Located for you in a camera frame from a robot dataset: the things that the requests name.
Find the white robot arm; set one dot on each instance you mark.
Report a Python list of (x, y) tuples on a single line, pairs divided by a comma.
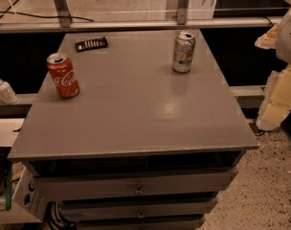
[(283, 42)]

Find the white pump dispenser bottle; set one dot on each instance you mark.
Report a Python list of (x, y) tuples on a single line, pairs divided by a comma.
[(7, 95)]

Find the grey drawer cabinet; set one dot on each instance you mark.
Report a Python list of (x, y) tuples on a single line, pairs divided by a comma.
[(134, 114)]

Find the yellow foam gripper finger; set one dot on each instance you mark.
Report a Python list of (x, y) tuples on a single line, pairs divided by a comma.
[(276, 105), (268, 40)]

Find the cardboard box with items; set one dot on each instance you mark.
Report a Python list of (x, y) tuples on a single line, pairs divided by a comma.
[(20, 201)]

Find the red coca-cola can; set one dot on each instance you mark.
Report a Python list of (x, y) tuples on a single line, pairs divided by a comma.
[(63, 75)]

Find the bottom grey drawer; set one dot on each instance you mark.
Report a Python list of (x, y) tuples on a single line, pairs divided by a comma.
[(188, 222)]

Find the metal frame rail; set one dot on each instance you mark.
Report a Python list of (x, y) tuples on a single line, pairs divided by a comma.
[(78, 27)]

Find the top grey drawer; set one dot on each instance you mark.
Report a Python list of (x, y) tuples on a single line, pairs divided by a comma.
[(135, 184)]

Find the middle grey drawer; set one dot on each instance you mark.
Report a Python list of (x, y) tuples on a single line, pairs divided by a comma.
[(139, 209)]

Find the silver 7up can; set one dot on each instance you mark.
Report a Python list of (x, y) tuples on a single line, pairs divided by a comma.
[(183, 52)]

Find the grey drawer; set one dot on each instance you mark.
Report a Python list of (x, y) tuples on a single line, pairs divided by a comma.
[(139, 209), (188, 222), (135, 184)]

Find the black snack bar wrapper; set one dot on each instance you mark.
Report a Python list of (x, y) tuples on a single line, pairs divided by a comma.
[(91, 44)]

